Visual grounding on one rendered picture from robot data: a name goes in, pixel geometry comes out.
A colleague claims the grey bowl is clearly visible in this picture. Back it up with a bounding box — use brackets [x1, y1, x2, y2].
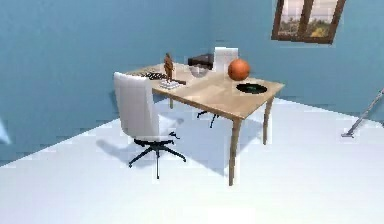
[188, 64, 209, 79]

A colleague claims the brown statue on white base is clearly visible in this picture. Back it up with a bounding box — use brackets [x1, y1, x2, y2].
[159, 52, 183, 90]

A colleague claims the light wooden table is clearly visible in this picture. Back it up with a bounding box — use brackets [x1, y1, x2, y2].
[125, 61, 286, 187]

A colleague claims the black box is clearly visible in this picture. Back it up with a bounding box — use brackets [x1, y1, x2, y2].
[187, 53, 215, 71]

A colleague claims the black keyboard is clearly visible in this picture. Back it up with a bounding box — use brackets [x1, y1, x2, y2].
[139, 71, 188, 85]

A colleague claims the white office chair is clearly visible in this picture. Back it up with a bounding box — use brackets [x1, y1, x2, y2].
[196, 46, 240, 129]
[113, 71, 187, 180]

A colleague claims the orange basketball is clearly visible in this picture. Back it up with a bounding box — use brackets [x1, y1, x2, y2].
[227, 58, 251, 82]

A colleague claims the brown framed window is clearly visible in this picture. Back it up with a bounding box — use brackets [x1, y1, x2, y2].
[271, 0, 347, 45]

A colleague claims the grey floor lamp pole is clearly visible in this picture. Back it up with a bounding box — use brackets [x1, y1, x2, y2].
[340, 87, 384, 139]

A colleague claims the black phonograph record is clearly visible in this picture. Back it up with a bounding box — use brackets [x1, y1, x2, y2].
[235, 83, 269, 95]

